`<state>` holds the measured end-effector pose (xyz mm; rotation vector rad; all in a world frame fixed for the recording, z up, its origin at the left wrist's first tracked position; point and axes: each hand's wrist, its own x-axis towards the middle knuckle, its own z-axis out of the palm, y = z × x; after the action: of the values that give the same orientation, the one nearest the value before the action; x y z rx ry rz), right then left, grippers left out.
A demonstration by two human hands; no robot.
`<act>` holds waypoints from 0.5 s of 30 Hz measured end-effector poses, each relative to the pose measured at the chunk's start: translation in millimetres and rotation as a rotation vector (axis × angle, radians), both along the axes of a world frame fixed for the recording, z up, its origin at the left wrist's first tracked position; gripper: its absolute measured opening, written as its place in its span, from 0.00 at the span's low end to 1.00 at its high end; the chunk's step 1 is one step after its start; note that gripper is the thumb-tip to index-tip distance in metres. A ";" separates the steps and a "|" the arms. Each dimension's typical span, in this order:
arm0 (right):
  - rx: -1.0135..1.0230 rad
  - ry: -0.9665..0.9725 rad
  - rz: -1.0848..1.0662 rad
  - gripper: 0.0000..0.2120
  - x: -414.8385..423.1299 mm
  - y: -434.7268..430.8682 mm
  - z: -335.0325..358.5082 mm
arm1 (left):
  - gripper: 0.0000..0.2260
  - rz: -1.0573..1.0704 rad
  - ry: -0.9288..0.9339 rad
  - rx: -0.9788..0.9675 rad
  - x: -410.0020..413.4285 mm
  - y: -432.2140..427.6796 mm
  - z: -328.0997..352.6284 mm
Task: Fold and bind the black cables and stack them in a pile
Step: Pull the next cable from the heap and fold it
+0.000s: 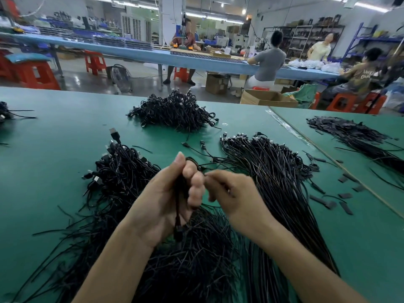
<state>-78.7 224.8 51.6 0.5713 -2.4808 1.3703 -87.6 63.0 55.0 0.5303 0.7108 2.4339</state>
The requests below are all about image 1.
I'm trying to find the blue metal rack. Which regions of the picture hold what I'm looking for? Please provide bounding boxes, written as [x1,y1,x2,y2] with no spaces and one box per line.
[346,22,404,61]

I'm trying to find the scattered dark tie pieces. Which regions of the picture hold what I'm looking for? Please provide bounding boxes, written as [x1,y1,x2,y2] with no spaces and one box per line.
[303,150,366,216]

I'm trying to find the long blue workbench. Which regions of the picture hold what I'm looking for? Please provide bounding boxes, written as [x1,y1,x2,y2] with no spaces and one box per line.
[0,31,342,82]

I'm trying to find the heap of black cables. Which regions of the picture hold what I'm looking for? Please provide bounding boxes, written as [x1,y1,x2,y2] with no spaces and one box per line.
[126,90,218,133]
[0,101,37,122]

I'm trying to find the open cardboard box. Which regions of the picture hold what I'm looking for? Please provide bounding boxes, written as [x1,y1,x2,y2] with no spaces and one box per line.
[240,90,299,108]

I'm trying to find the red plastic stool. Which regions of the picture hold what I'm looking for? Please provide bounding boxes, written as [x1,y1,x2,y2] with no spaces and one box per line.
[327,93,387,115]
[0,48,15,81]
[174,67,190,83]
[85,51,107,76]

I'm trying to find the small cluster of knotted cables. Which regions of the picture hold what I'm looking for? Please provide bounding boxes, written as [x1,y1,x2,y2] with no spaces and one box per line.
[82,127,162,209]

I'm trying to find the pile of white bags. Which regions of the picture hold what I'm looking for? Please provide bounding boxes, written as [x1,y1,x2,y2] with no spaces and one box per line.
[289,58,342,74]

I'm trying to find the bundle of long black cables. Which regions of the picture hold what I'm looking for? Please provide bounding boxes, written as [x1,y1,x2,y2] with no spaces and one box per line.
[182,131,340,303]

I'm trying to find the person's right hand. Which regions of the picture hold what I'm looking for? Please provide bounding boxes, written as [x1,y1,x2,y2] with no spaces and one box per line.
[203,170,275,240]

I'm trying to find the person's left hand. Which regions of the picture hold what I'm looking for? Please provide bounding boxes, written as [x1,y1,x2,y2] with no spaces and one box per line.
[129,152,206,247]

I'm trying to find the white pillar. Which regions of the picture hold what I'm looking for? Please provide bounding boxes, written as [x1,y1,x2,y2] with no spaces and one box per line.
[161,0,184,47]

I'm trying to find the green bag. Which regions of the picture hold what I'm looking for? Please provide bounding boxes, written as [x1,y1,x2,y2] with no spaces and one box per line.
[289,83,319,109]

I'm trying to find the single black cable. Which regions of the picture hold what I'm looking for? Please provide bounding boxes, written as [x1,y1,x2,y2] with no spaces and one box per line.
[172,157,203,244]

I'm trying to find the metal storage shelf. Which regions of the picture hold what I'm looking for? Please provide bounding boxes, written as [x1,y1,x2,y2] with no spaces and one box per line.
[262,16,347,61]

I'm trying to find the person's right forearm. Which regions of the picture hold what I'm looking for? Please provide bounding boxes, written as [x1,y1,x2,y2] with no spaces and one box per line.
[252,221,367,303]

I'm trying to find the grey floor fan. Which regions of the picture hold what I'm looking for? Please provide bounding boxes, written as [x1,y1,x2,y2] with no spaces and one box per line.
[106,64,133,94]

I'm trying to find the red stool with blue seat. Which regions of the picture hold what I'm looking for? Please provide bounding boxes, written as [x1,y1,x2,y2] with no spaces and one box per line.
[5,53,61,91]

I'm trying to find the small cardboard box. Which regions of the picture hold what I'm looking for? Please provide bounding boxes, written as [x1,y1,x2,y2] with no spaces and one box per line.
[206,73,231,95]

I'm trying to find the pile of black cables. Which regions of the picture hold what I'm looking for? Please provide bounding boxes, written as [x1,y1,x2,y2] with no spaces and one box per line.
[13,141,244,303]

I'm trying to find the spread of straight black cables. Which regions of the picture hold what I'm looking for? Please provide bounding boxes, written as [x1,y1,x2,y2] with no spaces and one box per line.
[307,117,404,174]

